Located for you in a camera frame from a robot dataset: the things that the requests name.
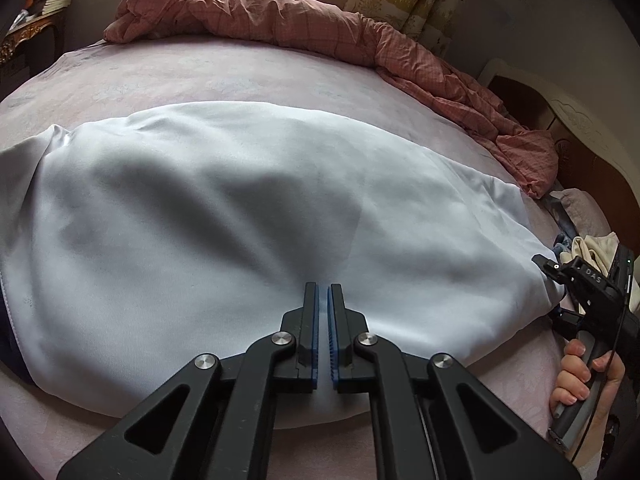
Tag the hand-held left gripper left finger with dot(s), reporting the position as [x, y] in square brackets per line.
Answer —
[306, 330]

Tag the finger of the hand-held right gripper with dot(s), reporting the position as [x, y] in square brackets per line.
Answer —
[550, 267]
[567, 322]

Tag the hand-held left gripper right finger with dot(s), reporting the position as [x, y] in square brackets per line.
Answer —
[339, 330]

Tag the white and navy baseball jacket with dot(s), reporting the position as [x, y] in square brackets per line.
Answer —
[250, 210]

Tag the person's right hand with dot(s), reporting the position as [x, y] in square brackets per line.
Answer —
[575, 375]

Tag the cream cloth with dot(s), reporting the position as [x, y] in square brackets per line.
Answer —
[595, 250]

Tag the pale pink pillow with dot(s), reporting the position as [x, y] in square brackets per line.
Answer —
[585, 210]

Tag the white and wooden headboard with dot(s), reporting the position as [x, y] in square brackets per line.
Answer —
[590, 160]

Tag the bed with pink sheet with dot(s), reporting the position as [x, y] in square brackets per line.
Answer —
[200, 85]

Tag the floral patterned curtain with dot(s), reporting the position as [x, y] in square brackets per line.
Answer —
[410, 0]

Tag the pink checked quilt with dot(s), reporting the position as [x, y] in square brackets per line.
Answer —
[300, 20]

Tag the ornate wooden side table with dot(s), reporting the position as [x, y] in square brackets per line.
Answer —
[25, 35]

